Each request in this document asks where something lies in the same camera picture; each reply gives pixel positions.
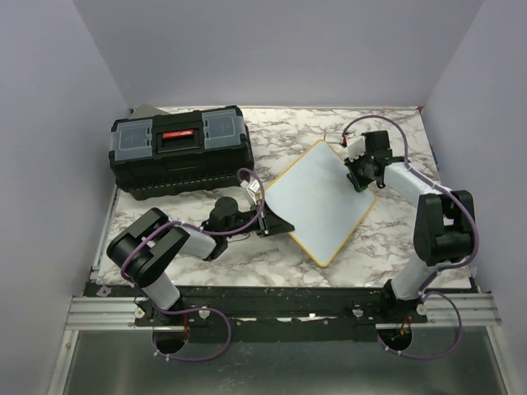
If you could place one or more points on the green whiteboard eraser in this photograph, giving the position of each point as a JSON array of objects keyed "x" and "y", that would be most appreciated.
[{"x": 360, "y": 184}]

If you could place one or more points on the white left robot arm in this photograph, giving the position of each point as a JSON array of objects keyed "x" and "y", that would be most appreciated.
[{"x": 145, "y": 249}]

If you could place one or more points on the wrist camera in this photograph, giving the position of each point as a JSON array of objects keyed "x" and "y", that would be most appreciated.
[
  {"x": 355, "y": 146},
  {"x": 252, "y": 191}
]

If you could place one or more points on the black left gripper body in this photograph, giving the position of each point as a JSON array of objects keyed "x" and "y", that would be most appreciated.
[{"x": 258, "y": 225}]

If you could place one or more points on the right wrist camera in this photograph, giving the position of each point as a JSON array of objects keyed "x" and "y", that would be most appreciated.
[{"x": 355, "y": 146}]

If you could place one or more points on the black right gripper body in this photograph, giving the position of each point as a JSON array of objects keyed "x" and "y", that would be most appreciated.
[{"x": 359, "y": 171}]

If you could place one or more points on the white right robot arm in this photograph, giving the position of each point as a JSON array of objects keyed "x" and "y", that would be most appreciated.
[{"x": 444, "y": 235}]

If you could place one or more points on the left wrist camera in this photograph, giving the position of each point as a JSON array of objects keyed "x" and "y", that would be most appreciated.
[{"x": 252, "y": 191}]

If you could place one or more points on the black plastic toolbox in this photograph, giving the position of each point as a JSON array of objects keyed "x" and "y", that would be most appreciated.
[{"x": 168, "y": 154}]

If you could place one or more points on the black wire whiteboard stand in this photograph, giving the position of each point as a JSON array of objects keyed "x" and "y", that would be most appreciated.
[{"x": 334, "y": 138}]

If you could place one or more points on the yellow framed whiteboard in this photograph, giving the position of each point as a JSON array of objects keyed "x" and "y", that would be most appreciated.
[{"x": 316, "y": 197}]

